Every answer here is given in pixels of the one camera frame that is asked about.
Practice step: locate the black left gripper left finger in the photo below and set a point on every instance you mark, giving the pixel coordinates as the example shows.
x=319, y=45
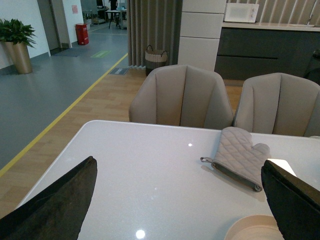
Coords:
x=58, y=211

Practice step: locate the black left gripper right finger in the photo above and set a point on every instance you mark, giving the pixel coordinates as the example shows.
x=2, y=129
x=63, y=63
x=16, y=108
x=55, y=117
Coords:
x=294, y=203

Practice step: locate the beige round plate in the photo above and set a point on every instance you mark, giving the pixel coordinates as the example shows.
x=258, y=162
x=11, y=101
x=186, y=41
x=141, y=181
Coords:
x=254, y=227

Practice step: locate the grey quilted oven mitt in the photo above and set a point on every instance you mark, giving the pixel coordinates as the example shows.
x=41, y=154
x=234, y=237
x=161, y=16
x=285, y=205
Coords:
x=237, y=157

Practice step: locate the beige right chair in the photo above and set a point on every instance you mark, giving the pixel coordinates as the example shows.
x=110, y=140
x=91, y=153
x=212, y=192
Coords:
x=280, y=104

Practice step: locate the beige chair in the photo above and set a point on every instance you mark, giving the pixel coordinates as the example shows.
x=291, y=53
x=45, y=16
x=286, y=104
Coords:
x=280, y=104
x=182, y=95

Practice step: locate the beige left chair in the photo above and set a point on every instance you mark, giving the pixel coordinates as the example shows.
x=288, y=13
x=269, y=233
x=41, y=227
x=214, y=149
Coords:
x=182, y=95

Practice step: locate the dark grey kitchen counter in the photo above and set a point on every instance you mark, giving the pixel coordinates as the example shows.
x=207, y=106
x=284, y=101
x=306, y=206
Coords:
x=248, y=52

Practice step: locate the gold plant pot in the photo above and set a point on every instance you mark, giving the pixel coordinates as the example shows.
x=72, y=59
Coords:
x=20, y=57

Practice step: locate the red bin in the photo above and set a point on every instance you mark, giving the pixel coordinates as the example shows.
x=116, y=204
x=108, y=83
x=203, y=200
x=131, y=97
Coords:
x=82, y=33

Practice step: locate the green potted plant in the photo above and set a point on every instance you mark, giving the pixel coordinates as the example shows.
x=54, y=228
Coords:
x=16, y=32

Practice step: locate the white microwave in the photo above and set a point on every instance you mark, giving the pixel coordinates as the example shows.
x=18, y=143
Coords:
x=240, y=12

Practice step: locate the white pillar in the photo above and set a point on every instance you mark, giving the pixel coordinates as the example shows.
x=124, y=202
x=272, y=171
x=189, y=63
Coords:
x=200, y=31

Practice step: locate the distant table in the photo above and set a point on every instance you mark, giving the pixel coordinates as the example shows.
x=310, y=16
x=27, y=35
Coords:
x=120, y=22

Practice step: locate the grey curtain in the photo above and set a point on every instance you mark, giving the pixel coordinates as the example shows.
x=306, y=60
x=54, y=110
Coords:
x=156, y=23

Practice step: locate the woven basket with handles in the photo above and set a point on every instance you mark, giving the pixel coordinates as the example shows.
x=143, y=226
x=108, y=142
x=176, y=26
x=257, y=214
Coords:
x=154, y=59

